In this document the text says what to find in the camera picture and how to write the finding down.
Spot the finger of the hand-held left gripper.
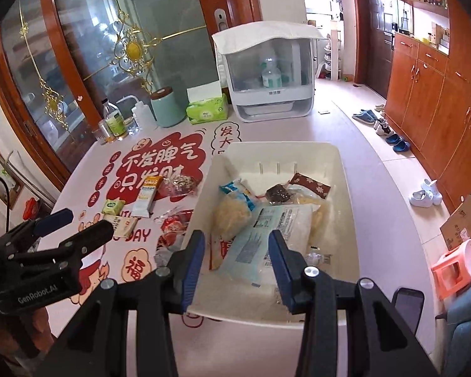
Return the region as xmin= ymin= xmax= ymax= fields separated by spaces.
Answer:
xmin=7 ymin=219 xmax=115 ymax=272
xmin=0 ymin=209 xmax=74 ymax=251

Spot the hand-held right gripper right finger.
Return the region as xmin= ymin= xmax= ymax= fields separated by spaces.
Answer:
xmin=268 ymin=229 xmax=431 ymax=377

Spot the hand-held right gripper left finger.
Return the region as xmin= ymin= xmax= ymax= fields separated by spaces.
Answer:
xmin=53 ymin=230 xmax=207 ymax=377

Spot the beige cracker packet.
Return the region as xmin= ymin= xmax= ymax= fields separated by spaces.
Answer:
xmin=102 ymin=214 xmax=140 ymax=238

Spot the small green snack packet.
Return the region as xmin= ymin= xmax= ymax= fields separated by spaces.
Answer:
xmin=102 ymin=199 xmax=126 ymax=216

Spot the red white bun packet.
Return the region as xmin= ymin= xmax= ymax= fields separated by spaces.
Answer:
xmin=154 ymin=209 xmax=198 ymax=270

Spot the puffed rice snack packet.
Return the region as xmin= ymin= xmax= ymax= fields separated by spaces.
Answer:
xmin=213 ymin=194 xmax=252 ymax=240
xmin=294 ymin=188 xmax=330 ymax=244

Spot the white orange snack stick packet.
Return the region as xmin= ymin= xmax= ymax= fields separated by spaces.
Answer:
xmin=131 ymin=176 xmax=165 ymax=218

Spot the dark chocolate snack packet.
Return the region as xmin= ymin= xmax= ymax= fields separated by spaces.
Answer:
xmin=265 ymin=184 xmax=295 ymax=205

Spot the clear nut candy packet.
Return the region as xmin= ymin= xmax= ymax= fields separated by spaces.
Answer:
xmin=163 ymin=175 xmax=201 ymax=197

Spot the small blue white packet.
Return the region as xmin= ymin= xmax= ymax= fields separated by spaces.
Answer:
xmin=219 ymin=181 xmax=257 ymax=210

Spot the dark red floral packet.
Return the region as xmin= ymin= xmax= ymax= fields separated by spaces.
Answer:
xmin=288 ymin=173 xmax=332 ymax=199

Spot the white plastic bin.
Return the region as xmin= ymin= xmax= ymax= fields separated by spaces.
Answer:
xmin=179 ymin=141 xmax=357 ymax=328

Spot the pink printed tablecloth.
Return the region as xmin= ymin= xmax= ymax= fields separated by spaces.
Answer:
xmin=35 ymin=100 xmax=442 ymax=377

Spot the glass bottle green label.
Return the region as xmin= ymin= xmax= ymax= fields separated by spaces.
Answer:
xmin=102 ymin=99 xmax=126 ymax=139

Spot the black smartphone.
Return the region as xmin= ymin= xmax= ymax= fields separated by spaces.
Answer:
xmin=390 ymin=287 xmax=425 ymax=336

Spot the glass sliding door gold ornament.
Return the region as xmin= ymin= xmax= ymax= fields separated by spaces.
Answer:
xmin=0 ymin=0 xmax=103 ymax=173
xmin=53 ymin=0 xmax=216 ymax=126

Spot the white plastic bottle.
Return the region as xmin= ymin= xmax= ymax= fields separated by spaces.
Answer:
xmin=131 ymin=95 xmax=155 ymax=128

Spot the teal canister brown lid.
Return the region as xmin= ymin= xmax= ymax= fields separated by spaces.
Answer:
xmin=150 ymin=86 xmax=187 ymax=127

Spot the small white shoe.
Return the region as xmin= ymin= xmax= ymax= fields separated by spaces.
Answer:
xmin=410 ymin=189 xmax=434 ymax=207
xmin=422 ymin=178 xmax=443 ymax=205

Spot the green tissue box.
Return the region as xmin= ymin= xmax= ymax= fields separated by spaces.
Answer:
xmin=186 ymin=80 xmax=229 ymax=125

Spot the pink plastic stool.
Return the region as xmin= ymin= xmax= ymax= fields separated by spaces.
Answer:
xmin=431 ymin=239 xmax=471 ymax=301

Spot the white countertop cup cabinet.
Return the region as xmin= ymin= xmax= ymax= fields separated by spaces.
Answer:
xmin=218 ymin=35 xmax=317 ymax=123

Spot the cardboard box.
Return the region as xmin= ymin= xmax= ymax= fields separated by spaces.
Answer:
xmin=440 ymin=194 xmax=471 ymax=250

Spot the blue cloth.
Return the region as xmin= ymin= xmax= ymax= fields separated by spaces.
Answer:
xmin=436 ymin=279 xmax=471 ymax=377

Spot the shoe rack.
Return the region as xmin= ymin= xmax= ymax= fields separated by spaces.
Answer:
xmin=322 ymin=24 xmax=344 ymax=81

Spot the white cloth cover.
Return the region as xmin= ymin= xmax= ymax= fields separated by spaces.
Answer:
xmin=212 ymin=21 xmax=326 ymax=56

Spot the dark wooden entry door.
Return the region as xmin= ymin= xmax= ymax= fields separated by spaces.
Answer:
xmin=363 ymin=0 xmax=397 ymax=99

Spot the wooden wall cabinet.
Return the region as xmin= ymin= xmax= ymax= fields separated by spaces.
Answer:
xmin=385 ymin=0 xmax=471 ymax=213

